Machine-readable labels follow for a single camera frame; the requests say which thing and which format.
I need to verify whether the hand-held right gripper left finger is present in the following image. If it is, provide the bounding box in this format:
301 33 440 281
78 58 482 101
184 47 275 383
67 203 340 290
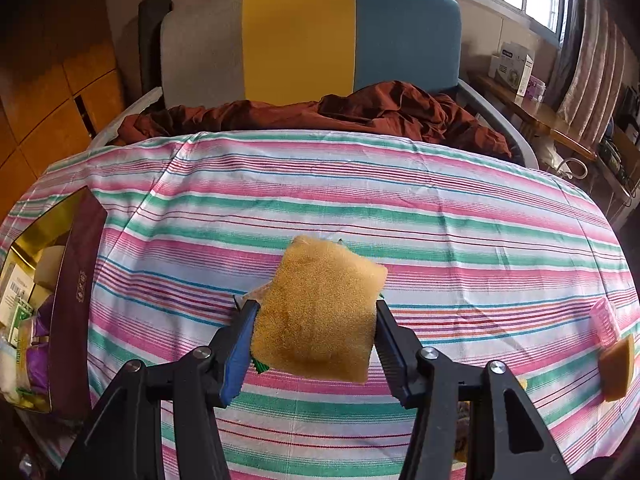
59 295 261 480

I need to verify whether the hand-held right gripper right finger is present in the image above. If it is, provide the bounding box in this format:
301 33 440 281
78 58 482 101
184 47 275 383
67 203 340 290
374 299 574 480

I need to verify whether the maroon tin box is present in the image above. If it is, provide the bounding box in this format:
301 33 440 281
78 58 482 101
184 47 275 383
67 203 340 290
0 185 109 419

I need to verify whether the cream box with green band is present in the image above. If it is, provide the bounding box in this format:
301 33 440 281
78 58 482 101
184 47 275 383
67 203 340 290
0 262 36 349

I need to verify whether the purple snack wrapper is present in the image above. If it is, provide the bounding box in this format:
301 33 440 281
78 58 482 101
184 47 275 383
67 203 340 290
24 294 57 397

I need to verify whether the pink plastic comb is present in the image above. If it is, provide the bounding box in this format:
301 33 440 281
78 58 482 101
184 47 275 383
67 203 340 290
589 297 623 347

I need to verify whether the rust brown blanket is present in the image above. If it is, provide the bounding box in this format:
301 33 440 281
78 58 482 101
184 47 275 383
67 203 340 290
112 80 514 161

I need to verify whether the wooden desk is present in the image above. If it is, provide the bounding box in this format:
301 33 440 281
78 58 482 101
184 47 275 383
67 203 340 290
472 74 640 213

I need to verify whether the wooden cabinet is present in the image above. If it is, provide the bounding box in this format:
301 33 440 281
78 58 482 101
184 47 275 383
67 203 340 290
0 35 126 211

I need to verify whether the small purple box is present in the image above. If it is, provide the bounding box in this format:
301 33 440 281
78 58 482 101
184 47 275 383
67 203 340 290
525 75 549 101

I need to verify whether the white cardboard box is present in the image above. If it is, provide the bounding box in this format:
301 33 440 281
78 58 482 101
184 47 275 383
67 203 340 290
487 41 536 97

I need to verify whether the grey yellow blue headboard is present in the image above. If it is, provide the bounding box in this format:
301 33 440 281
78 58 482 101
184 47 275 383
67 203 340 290
160 0 462 110

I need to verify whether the black chair back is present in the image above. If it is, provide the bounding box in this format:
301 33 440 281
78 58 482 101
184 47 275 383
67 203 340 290
138 0 174 96

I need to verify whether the striped curtain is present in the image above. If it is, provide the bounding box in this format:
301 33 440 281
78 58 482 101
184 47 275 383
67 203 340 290
554 0 634 147

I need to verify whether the white cable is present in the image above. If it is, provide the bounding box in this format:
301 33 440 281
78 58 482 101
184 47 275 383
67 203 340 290
547 157 589 181

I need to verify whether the grey bed frame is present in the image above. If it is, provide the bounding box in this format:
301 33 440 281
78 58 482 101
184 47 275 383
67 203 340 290
457 80 541 169

